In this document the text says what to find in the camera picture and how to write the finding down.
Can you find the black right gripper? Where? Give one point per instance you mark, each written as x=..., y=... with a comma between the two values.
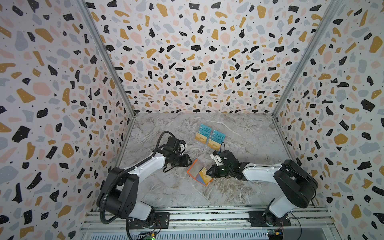
x=216, y=170

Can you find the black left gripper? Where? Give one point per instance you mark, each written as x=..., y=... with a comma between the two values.
x=186, y=162

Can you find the orange card wallet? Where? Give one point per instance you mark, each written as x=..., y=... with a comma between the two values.
x=195, y=168

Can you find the gold vip card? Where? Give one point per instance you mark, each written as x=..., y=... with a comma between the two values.
x=203, y=178
x=214, y=145
x=201, y=138

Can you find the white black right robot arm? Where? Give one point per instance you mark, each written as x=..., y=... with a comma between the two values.
x=298, y=187

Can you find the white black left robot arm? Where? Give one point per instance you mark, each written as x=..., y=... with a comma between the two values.
x=118, y=198

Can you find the clear acrylic card display stand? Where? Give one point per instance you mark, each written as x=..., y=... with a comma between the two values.
x=222, y=144

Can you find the teal VIP card right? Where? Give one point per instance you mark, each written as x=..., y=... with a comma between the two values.
x=218, y=137

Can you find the teal vip card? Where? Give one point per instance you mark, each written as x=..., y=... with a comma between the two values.
x=218, y=137
x=205, y=130

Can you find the teal VIP card left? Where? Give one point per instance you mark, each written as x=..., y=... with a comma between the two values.
x=205, y=130

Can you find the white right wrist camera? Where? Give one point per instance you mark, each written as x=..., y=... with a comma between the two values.
x=215, y=155

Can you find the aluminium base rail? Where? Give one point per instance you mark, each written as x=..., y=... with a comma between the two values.
x=216, y=223

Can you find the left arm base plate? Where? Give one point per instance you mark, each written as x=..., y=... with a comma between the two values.
x=154, y=221

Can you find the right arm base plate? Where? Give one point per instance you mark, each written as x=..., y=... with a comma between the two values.
x=267, y=219

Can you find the aluminium left corner post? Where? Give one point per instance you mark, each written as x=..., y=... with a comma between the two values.
x=87, y=17

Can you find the aluminium corner post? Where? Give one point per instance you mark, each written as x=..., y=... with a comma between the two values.
x=327, y=18
x=87, y=17

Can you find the aluminium right corner post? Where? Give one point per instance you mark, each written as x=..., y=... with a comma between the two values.
x=327, y=18

